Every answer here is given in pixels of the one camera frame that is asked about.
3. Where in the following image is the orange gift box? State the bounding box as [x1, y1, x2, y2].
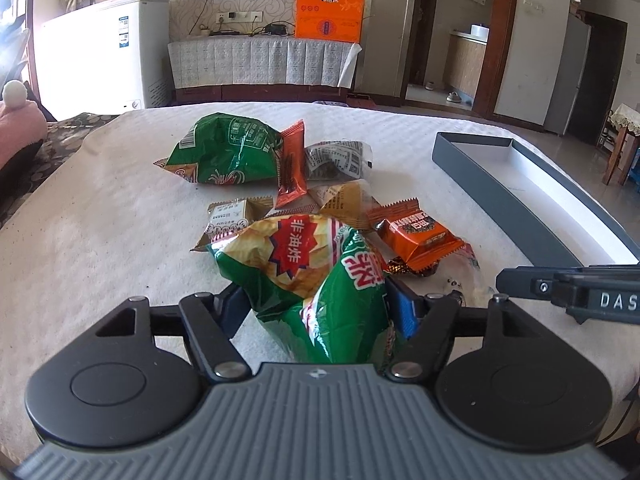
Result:
[294, 0, 364, 44]

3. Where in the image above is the pink plush toy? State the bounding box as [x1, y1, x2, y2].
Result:
[0, 80, 48, 168]

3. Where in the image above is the gold brown snack packet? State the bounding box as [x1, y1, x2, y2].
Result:
[192, 196, 273, 252]

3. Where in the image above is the red-orange narrow snack packet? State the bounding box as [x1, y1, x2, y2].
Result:
[274, 120, 307, 209]

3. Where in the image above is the newspaper print snack packet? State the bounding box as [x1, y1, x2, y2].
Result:
[305, 141, 373, 181]

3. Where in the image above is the grey shallow box tray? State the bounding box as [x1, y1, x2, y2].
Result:
[432, 132, 639, 266]

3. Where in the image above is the white chest freezer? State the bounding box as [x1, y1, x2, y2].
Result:
[34, 0, 172, 120]

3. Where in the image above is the green snack bag far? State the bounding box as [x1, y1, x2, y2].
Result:
[154, 113, 282, 185]

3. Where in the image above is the tv cabinet with lace cloth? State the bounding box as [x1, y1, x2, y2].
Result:
[168, 36, 361, 104]

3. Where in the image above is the grey refrigerator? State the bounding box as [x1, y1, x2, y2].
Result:
[544, 14, 591, 136]

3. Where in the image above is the green yellow chip bag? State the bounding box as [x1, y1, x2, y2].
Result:
[210, 214, 401, 368]

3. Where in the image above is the orange snack packet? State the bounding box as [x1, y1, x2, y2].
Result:
[368, 198, 464, 270]

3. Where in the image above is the white tablecloth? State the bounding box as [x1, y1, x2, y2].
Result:
[1, 103, 639, 479]

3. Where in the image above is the clear small candy packet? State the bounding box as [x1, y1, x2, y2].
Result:
[426, 268, 496, 307]

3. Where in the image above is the clear pack of biscuits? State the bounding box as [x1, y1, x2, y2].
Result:
[278, 179, 381, 232]

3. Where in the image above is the kitchen counter cabinet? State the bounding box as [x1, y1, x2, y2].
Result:
[442, 32, 488, 103]

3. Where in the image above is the wooden side table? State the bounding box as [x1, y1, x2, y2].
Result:
[602, 103, 640, 185]

